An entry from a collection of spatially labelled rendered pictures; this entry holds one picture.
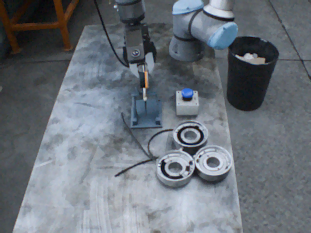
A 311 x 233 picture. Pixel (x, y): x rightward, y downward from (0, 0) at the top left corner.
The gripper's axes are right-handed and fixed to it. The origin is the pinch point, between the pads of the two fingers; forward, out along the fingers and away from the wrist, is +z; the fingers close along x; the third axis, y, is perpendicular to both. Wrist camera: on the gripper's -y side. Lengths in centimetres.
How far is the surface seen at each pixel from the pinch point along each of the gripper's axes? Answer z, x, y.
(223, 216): 17.5, -15.1, -41.0
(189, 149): 14.0, -9.6, -19.6
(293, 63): 107, -119, 126
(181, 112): 15.2, -9.7, -3.0
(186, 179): 13.2, -7.1, -30.3
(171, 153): 13.1, -4.2, -20.7
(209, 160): 16.1, -14.7, -23.3
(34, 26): 58, 96, 176
